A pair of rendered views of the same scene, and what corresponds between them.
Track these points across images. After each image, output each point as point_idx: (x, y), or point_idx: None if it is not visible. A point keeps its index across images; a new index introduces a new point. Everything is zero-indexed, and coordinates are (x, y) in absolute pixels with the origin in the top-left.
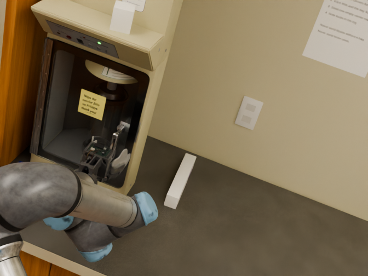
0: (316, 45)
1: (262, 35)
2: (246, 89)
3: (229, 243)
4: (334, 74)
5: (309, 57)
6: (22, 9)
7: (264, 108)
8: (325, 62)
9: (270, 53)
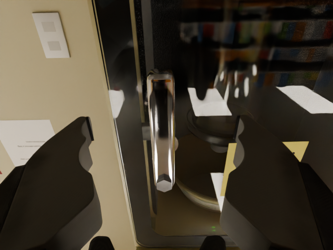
0: (45, 131)
1: (91, 122)
2: (73, 65)
3: None
4: (12, 114)
5: (42, 120)
6: None
7: (41, 50)
8: (27, 121)
9: (75, 110)
